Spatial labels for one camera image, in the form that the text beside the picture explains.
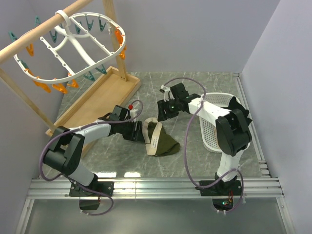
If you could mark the orange clothes peg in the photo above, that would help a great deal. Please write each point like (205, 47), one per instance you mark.
(73, 83)
(122, 54)
(118, 37)
(60, 87)
(44, 86)
(30, 49)
(29, 71)

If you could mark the white plastic laundry basket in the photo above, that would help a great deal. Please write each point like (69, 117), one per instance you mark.
(220, 100)

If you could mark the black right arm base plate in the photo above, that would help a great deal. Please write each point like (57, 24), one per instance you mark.
(232, 187)

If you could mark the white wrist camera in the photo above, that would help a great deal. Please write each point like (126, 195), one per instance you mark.
(167, 93)
(132, 112)

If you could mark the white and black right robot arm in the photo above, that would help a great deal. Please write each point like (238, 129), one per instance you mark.
(231, 123)

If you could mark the teal clothes peg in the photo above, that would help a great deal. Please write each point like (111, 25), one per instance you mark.
(54, 36)
(101, 26)
(25, 66)
(12, 36)
(37, 21)
(89, 23)
(89, 76)
(78, 30)
(102, 70)

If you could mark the black garment in basket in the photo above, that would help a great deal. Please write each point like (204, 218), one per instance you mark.
(234, 104)

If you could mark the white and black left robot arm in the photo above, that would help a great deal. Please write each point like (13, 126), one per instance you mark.
(64, 149)

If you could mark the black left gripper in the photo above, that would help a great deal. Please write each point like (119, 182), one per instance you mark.
(135, 135)

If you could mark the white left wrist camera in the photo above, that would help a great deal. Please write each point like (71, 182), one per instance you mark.
(132, 112)

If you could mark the wooden drying rack stand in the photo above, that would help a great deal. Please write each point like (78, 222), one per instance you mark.
(79, 54)

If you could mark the beige garment in basket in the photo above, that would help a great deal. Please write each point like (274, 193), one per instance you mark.
(215, 133)

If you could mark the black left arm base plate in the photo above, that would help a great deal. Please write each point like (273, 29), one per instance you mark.
(99, 188)

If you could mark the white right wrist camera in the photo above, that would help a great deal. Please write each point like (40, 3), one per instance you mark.
(167, 93)

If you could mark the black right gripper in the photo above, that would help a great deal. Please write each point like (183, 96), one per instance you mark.
(163, 106)

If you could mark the aluminium mounting rail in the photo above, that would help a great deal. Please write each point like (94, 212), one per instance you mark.
(152, 188)

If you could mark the olive green underwear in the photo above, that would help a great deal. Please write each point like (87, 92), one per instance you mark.
(157, 141)

